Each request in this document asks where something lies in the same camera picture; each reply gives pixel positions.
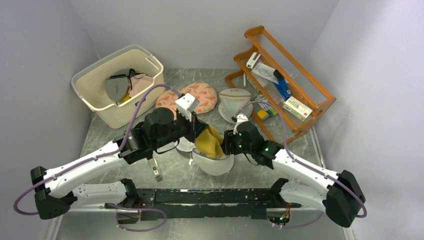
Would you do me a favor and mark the white green box on rack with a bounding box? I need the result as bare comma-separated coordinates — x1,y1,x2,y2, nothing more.
283,96,313,121

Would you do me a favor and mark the purple cable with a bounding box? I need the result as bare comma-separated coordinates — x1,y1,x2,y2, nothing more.
13,84,181,233
233,99,368,229

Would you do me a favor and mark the cream plastic laundry basket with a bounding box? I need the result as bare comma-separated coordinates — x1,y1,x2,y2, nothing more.
70,44,165,129

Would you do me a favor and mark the silver black stapler on table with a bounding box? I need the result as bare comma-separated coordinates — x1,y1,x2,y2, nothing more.
147,155,163,182

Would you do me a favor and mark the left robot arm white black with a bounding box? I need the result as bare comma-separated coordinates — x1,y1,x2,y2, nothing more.
30,107,209,220

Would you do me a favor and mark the white stapler on rack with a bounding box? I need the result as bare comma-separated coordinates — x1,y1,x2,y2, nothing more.
246,52,261,70

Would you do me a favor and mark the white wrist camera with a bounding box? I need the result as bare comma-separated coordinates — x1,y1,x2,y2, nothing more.
175,93,200,122
231,114,249,135

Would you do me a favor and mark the white mesh bag beige rim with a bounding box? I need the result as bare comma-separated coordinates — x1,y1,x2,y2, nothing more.
218,88,252,124

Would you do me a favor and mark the yellow bra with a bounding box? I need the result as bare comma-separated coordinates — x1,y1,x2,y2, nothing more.
194,126,225,159

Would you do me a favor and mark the grey black bra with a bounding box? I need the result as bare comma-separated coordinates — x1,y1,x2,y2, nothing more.
104,68,151,105

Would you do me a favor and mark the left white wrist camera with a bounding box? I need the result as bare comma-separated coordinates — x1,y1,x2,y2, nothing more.
175,93,200,122

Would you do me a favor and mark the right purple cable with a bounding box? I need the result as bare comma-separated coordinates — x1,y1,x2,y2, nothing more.
233,99,368,229

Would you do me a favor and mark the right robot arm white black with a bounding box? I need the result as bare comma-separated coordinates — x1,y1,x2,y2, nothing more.
221,121,367,228

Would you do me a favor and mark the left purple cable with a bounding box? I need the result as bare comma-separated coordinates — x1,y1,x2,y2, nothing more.
13,84,181,233

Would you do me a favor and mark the yellow block on rack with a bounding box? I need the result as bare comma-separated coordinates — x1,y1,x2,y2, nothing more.
256,109,270,121

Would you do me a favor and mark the white pen by rack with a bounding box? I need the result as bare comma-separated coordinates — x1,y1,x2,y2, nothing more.
243,73,247,88

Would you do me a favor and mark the white plastic packet on rack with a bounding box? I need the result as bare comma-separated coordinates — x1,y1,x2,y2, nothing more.
252,62,279,84

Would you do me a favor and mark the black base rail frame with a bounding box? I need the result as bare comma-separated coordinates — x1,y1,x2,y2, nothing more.
52,187,347,229

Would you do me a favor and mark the blue tool on rack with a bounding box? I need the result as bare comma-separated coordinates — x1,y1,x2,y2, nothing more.
273,69,293,101

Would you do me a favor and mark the pack of coloured markers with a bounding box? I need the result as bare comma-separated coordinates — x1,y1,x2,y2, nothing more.
253,93,278,117

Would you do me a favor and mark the pink floral mesh laundry bag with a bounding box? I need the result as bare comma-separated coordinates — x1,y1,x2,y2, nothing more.
155,82,218,120

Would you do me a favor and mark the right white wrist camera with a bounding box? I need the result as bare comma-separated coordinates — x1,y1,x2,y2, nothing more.
231,114,249,135

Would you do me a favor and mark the white cylindrical mesh laundry bag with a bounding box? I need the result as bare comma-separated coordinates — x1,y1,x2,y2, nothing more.
173,137,235,176

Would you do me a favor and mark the yellow item in basket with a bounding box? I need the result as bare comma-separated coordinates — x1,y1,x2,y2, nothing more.
120,94,131,102

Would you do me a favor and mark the pink cloth in basket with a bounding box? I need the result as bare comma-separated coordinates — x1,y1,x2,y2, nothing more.
129,73,153,98

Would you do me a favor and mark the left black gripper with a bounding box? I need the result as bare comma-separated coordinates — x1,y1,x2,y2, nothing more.
153,108,209,149

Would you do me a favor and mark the orange wooden shelf rack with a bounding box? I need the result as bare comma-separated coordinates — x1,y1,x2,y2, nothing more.
225,25,336,143

